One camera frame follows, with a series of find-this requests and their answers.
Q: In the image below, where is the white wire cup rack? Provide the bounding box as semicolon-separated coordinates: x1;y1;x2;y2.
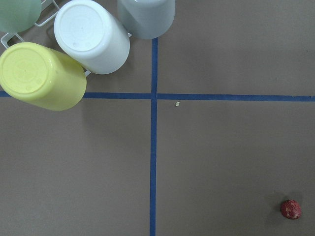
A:
0;0;132;77

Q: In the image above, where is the grey upturned cup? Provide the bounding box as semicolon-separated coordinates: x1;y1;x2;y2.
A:
117;0;176;39

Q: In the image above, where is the yellow upturned cup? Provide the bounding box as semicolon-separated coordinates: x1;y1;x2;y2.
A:
0;42;87;111

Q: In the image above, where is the red strawberry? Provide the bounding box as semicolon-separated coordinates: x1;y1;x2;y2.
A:
280;199;302;220

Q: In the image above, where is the white upturned cup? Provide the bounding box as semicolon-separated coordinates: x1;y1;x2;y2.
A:
54;0;130;74

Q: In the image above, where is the green upturned cup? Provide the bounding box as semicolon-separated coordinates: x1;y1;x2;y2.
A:
0;0;42;33

